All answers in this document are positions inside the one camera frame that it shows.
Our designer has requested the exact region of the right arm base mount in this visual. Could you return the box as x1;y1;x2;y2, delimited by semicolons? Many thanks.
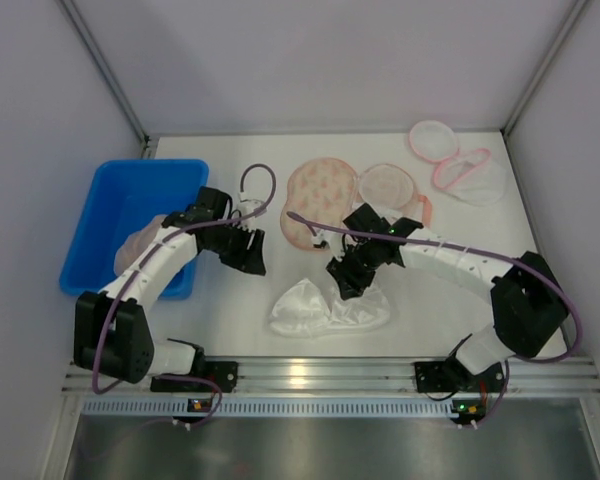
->
413;358;506;397

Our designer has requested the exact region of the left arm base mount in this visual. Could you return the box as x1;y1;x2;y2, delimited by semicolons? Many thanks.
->
150;359;239;393

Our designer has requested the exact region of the floral orange laundry bag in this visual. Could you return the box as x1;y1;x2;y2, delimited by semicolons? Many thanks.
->
280;157;433;251

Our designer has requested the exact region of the pink bra in bin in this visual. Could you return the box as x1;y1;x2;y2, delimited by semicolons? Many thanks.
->
113;214;166;278

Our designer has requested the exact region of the aluminium mounting rail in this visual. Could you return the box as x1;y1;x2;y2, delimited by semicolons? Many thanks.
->
61;357;600;419

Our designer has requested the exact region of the white satin bra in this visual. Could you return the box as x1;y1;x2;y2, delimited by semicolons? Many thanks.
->
268;278;392;338

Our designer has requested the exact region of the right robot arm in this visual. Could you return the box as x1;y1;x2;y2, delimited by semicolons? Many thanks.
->
312;203;569;390

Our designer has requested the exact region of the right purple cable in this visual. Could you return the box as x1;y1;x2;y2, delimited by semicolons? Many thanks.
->
285;210;584;429

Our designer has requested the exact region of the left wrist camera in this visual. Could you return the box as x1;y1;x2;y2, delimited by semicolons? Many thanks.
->
237;192;267;222

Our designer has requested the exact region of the blue plastic bin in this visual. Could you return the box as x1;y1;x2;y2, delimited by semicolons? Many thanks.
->
59;159;209;296

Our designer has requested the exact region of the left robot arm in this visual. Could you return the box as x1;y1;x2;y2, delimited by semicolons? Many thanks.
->
73;187;268;384

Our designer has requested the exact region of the purple cable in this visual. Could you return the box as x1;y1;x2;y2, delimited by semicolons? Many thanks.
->
285;210;584;429
92;164;279;429

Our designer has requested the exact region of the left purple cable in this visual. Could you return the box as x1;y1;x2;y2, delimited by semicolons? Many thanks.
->
92;164;279;429

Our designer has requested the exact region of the pink trimmed mesh laundry bag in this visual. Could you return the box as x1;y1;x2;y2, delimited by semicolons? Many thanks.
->
406;120;507;207

